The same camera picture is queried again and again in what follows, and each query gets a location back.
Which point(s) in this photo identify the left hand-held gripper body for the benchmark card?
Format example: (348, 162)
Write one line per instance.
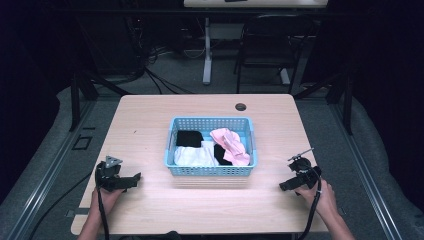
(108, 176)

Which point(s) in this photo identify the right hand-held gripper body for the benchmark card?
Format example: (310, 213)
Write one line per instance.
(305, 173)

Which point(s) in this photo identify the person's left hand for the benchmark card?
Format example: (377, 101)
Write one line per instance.
(109, 197)

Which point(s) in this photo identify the person's right hand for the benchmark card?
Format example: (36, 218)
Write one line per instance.
(322, 198)

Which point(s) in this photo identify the white cloth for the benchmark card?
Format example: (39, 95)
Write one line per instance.
(195, 156)

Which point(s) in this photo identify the black cloth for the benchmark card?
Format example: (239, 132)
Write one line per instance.
(220, 156)
(188, 138)

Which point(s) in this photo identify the pink cloth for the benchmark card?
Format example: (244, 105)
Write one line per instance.
(233, 146)

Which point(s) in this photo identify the blue plastic basket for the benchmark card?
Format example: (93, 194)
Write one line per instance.
(210, 170)

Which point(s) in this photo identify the black metal stand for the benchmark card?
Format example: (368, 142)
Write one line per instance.
(346, 100)
(78, 100)

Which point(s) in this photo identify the black folding chair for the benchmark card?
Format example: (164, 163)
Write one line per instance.
(273, 40)

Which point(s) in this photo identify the white desk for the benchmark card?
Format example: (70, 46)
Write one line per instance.
(207, 50)

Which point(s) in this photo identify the black floor socket frame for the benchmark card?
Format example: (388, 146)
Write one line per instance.
(82, 142)

